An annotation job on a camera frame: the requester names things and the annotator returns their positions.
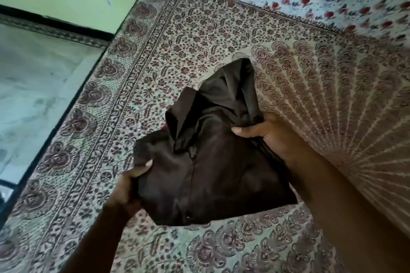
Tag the person's right hand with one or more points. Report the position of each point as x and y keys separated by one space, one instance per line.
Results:
x=275 y=136

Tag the black bed frame edge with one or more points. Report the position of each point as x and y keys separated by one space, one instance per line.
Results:
x=54 y=128

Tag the dark brown shirt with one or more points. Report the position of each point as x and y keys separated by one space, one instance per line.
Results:
x=208 y=167

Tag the person's left thumb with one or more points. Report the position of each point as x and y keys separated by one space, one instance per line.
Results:
x=141 y=168

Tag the person's left hand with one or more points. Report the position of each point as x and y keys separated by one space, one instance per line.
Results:
x=125 y=191

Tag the person's right thumb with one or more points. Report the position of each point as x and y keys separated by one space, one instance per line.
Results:
x=248 y=130

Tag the maroon paisley printed bedsheet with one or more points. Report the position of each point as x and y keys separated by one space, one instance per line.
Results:
x=224 y=90

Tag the person's left forearm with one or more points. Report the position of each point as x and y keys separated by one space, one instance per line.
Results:
x=96 y=240

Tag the person's right forearm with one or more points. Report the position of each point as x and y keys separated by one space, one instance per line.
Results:
x=346 y=215

